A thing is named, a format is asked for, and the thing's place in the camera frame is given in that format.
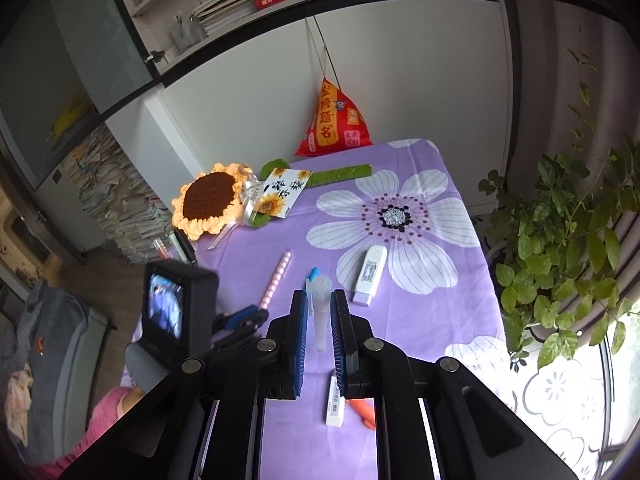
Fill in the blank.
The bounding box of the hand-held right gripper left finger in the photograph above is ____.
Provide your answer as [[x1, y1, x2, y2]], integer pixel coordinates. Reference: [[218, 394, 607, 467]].
[[57, 290, 309, 480]]

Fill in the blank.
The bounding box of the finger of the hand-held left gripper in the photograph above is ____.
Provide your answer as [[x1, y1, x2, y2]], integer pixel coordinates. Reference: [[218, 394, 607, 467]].
[[210, 326, 265, 358], [214, 306, 271, 332]]

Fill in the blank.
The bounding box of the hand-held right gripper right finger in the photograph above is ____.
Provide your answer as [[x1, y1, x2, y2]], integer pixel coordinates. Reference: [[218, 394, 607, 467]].
[[330, 289, 581, 480]]

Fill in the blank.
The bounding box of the clear translucent pen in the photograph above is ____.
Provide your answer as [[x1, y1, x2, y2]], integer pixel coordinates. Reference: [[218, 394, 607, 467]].
[[311, 275, 333, 353]]

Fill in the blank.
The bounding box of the pink patterned pen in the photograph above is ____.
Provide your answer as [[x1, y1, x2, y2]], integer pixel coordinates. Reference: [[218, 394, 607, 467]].
[[260, 249, 292, 311]]

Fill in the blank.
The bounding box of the blue pen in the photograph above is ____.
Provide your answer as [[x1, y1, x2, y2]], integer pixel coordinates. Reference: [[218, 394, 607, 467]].
[[304, 266, 321, 318]]

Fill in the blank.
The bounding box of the orange utility knife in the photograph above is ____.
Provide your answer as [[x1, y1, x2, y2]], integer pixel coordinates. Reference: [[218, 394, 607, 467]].
[[346, 397, 377, 430]]

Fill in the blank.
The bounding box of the person's left forearm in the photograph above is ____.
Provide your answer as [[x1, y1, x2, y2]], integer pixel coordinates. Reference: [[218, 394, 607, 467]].
[[30, 385, 146, 480]]

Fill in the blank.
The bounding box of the purple floral tablecloth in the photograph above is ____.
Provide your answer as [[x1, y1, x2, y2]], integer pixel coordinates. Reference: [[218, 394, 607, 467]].
[[132, 139, 518, 480]]

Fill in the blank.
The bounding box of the crochet sunflower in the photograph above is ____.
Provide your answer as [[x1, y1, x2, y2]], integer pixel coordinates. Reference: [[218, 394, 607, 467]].
[[171, 159, 373, 241]]

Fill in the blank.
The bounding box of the white ribbon bow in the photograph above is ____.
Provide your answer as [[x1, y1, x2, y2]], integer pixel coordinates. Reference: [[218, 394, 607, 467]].
[[207, 170, 266, 251]]

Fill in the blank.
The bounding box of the sunflower print card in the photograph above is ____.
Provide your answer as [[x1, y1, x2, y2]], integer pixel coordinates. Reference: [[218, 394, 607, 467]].
[[252, 167, 312, 220]]

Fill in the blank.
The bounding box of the floor pile of workbooks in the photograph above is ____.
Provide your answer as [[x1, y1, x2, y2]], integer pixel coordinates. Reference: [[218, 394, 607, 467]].
[[67, 125, 176, 263]]

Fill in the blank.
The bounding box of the grey backpack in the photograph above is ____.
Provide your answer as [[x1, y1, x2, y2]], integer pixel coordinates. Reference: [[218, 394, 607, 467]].
[[0, 280, 118, 461]]

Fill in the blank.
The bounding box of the red pyramid bag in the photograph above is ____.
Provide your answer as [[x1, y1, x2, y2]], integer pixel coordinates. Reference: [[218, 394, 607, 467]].
[[294, 15, 373, 158]]

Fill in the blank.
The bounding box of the green potted plant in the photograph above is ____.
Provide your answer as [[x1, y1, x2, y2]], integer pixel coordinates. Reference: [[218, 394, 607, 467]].
[[475, 47, 640, 373]]

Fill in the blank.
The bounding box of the white floral sheer curtain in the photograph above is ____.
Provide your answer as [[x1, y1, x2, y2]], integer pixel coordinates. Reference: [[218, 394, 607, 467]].
[[510, 340, 613, 480]]

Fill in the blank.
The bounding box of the white bookcase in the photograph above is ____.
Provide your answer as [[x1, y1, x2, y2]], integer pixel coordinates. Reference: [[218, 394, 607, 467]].
[[100, 0, 516, 211]]

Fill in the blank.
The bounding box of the translucent shelf pen holder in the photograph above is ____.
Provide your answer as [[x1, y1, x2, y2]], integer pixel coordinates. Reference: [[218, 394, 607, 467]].
[[170, 12, 208, 51]]

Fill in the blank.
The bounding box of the grey glass bookcase door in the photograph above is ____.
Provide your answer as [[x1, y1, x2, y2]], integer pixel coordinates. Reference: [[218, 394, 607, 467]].
[[0, 0, 163, 191]]

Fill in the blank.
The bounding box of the tall stack of magazines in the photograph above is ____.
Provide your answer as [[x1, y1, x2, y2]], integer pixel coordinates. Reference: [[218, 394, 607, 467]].
[[192, 0, 261, 36]]

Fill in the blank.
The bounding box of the pinkish grey curtain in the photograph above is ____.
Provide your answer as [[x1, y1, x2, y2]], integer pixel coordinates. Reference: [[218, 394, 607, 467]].
[[510, 0, 640, 211]]

